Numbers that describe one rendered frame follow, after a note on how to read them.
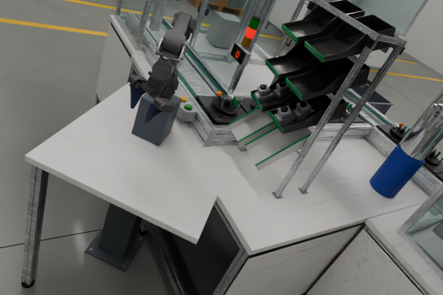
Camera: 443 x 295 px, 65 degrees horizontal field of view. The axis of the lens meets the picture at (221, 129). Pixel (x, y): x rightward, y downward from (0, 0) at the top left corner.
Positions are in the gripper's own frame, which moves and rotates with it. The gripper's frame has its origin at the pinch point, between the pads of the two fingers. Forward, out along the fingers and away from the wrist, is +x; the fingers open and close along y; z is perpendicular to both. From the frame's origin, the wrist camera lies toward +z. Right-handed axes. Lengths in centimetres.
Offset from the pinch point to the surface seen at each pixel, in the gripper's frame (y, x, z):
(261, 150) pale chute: -17, 2, 59
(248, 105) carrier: 20, -5, 93
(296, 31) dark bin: -6, -48, 48
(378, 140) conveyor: -32, -25, 179
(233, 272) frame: -42, 44, 45
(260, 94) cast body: -5, -19, 53
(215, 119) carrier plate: 14, 5, 63
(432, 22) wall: 223, -378, 1138
